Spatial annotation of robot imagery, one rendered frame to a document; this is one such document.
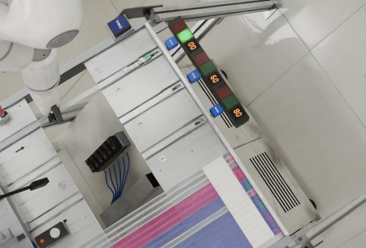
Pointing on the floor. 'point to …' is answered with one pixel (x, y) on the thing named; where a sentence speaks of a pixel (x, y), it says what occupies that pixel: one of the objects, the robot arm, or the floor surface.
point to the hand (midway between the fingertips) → (45, 102)
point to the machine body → (292, 221)
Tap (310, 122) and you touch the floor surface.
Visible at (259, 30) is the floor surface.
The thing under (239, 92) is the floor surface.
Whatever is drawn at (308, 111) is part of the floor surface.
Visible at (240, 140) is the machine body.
